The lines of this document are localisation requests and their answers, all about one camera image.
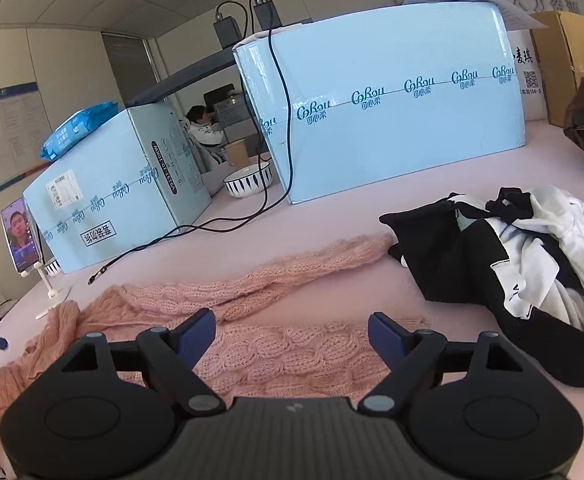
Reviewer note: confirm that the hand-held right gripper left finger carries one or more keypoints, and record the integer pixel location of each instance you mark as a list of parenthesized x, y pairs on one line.
[(197, 335)]

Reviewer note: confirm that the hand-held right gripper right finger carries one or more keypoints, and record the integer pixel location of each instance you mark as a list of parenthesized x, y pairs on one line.
[(384, 332)]

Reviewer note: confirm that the pink knitted sweater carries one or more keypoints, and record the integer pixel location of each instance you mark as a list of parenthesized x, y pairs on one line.
[(297, 360)]

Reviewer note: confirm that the white phone stand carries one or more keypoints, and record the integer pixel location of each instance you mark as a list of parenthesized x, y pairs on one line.
[(52, 307)]

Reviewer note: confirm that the small striped white bowl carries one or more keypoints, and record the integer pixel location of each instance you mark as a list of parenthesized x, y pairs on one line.
[(53, 267)]

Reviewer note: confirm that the black and white garment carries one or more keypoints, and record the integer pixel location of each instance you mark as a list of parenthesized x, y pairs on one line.
[(452, 260)]

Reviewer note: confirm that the smartphone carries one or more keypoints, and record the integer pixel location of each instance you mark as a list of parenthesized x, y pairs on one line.
[(19, 235)]

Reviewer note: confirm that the light blue box red stamp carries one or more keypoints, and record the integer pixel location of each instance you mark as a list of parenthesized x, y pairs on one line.
[(97, 220)]

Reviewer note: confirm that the paper cup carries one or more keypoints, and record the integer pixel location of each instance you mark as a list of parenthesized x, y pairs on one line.
[(237, 152)]

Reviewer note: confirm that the large light blue cardboard box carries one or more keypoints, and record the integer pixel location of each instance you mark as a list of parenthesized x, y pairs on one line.
[(397, 135)]

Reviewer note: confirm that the blue wet wipes packet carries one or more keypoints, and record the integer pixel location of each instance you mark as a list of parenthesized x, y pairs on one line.
[(82, 130)]

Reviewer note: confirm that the dark grey lamp bar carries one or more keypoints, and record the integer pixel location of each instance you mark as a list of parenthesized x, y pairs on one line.
[(182, 77)]

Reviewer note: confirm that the grey window blind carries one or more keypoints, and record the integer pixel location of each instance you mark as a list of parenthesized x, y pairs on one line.
[(127, 70)]

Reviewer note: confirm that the white printed box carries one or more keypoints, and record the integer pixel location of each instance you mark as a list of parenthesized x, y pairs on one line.
[(527, 95)]

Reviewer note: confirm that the black power adapter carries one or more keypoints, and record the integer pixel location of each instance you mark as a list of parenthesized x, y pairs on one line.
[(267, 15), (228, 32)]

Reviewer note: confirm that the brown cardboard box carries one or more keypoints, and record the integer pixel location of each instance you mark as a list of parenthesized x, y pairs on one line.
[(572, 60)]

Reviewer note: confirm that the wall notice board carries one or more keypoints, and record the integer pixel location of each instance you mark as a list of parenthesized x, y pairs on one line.
[(2, 135)]

